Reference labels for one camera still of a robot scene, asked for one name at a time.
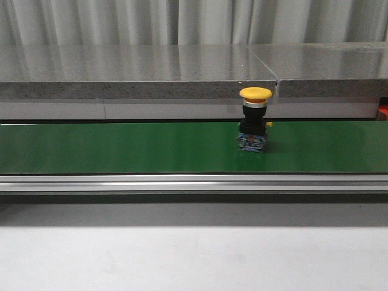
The yellow mushroom push button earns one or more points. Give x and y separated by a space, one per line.
253 128

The green conveyor belt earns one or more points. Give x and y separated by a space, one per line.
192 147

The grey stone counter slab right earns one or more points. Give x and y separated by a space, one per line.
339 70

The grey stone counter slab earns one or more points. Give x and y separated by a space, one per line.
130 71
339 70

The white counter base panel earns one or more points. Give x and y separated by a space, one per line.
109 109

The red object behind counter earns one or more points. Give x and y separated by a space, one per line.
382 113

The grey pleated curtain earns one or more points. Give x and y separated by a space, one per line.
191 22

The aluminium conveyor side rail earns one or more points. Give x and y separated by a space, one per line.
195 183

